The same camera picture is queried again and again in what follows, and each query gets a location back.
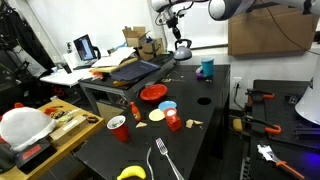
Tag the wooden block box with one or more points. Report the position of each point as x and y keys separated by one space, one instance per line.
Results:
x=66 y=128

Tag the yellow toy banana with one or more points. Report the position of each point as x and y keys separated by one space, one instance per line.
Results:
x=131 y=172

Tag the silver fork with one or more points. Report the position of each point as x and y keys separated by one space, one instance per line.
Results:
x=166 y=155

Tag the white tube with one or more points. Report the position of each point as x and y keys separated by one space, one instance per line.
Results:
x=199 y=69

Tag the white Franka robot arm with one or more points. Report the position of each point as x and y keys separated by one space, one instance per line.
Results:
x=226 y=8

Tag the black red kitchen scale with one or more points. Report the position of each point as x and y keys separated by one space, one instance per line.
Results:
x=31 y=151

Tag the silver spoon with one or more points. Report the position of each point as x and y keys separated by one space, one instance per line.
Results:
x=149 y=163

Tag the orange hot sauce bottle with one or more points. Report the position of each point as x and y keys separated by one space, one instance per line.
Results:
x=135 y=112

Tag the stack of white papers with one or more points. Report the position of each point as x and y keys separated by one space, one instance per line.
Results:
x=113 y=57

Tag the red plastic mug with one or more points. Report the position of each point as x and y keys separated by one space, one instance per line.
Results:
x=174 y=122

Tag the yellow sponge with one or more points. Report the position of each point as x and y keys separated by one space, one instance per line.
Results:
x=237 y=125

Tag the open laptop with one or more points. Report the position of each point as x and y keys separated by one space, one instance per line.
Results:
x=85 y=47

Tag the white bag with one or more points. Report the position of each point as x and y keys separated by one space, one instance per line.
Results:
x=23 y=126

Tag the blue plastic cup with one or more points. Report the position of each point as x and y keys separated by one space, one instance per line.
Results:
x=207 y=68

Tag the large cardboard panel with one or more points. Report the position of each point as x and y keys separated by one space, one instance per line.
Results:
x=266 y=33

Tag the purple toy eggplant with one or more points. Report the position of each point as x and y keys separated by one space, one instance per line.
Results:
x=199 y=76

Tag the white side table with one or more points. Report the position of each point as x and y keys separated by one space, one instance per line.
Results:
x=66 y=77

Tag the white wall power outlet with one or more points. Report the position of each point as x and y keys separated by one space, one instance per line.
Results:
x=237 y=82

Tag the open cardboard box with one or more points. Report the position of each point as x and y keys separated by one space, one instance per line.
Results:
x=135 y=38

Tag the small yellow plate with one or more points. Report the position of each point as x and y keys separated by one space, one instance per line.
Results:
x=156 y=115

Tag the yellow wooden table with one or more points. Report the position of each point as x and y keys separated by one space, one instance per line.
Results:
x=80 y=133

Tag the broken tan chip pieces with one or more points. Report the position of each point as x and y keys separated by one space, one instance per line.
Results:
x=190 y=123

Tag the small blue plate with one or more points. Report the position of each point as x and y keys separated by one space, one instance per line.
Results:
x=165 y=105

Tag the dark blue bin lid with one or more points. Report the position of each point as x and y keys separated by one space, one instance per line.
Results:
x=135 y=70

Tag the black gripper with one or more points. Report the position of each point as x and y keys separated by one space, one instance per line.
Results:
x=172 y=22

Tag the red plastic bowl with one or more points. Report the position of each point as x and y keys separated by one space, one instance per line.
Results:
x=153 y=92

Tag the yellow wooden board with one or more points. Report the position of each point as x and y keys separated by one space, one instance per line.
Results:
x=106 y=69

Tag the black perforated breadboard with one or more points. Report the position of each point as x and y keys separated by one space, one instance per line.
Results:
x=300 y=156

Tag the red party cup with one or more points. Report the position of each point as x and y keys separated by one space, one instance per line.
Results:
x=119 y=130

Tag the taped cardboard box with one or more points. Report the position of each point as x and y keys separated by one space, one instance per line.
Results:
x=151 y=49

